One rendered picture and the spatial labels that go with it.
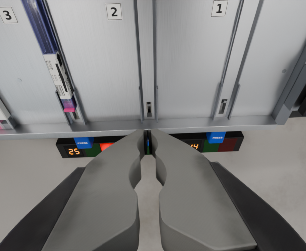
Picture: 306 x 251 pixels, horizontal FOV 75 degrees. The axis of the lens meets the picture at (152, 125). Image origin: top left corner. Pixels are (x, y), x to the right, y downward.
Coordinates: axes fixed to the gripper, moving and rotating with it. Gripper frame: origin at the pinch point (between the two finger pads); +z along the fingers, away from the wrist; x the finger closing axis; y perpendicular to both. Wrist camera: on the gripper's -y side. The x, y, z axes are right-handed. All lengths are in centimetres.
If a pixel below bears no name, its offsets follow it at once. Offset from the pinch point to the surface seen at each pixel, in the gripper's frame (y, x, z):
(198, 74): 0.3, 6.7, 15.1
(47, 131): 7.9, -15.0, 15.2
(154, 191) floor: 72, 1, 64
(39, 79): 0.1, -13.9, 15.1
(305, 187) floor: 73, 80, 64
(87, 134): 8.5, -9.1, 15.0
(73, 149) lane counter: 14.2, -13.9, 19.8
